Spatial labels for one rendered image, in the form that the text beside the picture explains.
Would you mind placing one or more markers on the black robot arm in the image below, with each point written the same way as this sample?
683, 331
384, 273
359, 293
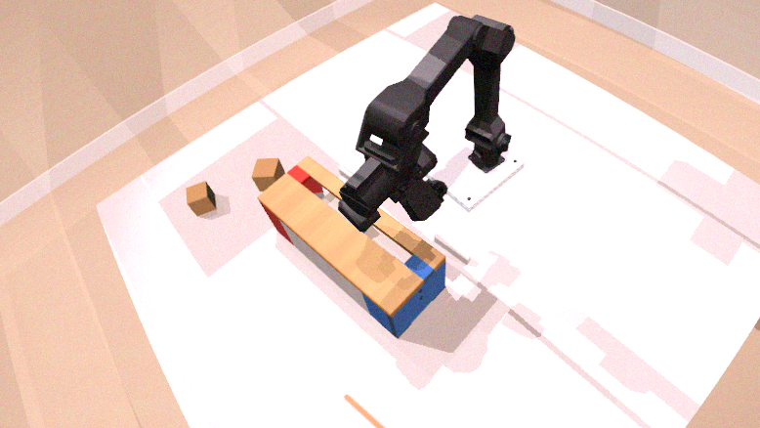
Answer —
399, 114

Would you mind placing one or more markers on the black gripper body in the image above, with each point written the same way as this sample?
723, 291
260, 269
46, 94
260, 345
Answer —
427, 161

